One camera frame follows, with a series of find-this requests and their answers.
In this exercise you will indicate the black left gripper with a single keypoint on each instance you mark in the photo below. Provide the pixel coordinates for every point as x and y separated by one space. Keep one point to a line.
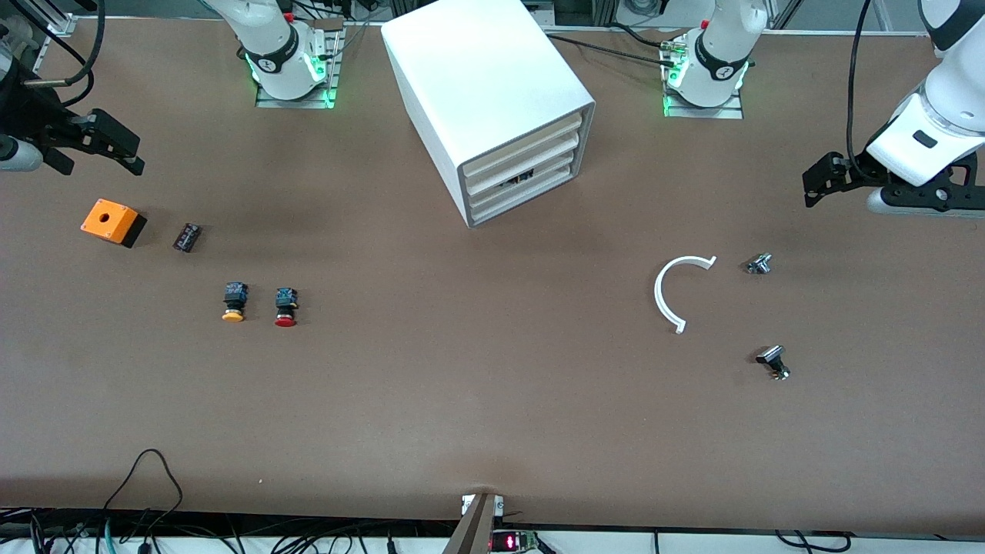
856 168

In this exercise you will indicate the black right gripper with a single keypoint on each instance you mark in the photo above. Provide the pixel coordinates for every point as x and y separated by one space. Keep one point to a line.
29 115

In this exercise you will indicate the red mushroom push button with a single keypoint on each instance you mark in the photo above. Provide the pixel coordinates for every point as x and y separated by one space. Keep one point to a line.
285 308

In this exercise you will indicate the white scoop-front drawer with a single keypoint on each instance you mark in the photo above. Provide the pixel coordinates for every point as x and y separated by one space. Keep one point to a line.
554 149

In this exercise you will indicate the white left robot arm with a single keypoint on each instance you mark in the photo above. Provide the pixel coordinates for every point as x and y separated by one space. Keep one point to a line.
946 100

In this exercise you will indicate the yellow mushroom push button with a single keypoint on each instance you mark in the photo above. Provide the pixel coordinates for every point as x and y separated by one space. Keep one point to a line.
234 300

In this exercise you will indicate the small black contact block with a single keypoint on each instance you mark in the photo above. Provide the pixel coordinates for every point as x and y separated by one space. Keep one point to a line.
187 237

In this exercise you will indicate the white curved plastic arc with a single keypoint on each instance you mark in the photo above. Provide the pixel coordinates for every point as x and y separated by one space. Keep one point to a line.
658 295

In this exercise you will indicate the small device with red display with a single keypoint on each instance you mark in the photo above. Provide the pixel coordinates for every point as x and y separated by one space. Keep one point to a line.
508 542

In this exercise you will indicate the orange button enclosure box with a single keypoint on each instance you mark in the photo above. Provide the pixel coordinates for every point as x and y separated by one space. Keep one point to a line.
108 219

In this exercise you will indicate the small silver knob switch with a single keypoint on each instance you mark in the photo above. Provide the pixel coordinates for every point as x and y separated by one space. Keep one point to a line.
759 264

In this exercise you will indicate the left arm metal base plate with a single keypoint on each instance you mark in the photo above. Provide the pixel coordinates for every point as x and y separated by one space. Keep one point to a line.
704 112

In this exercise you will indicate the aluminium corner bracket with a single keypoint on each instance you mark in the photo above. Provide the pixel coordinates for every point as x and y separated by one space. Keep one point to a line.
61 25

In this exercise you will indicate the black silver selector switch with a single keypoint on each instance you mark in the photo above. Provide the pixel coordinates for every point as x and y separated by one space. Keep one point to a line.
772 359

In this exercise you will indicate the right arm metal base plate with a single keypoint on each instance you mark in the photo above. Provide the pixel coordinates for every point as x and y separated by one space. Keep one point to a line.
332 69

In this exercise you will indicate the dark switch with yellow clip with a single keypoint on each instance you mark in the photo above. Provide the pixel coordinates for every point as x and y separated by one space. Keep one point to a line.
520 178

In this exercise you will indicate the white mounting bracket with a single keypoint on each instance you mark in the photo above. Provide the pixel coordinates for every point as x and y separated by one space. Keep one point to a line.
500 505

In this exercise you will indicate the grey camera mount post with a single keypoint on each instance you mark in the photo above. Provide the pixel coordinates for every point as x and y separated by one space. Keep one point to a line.
473 531

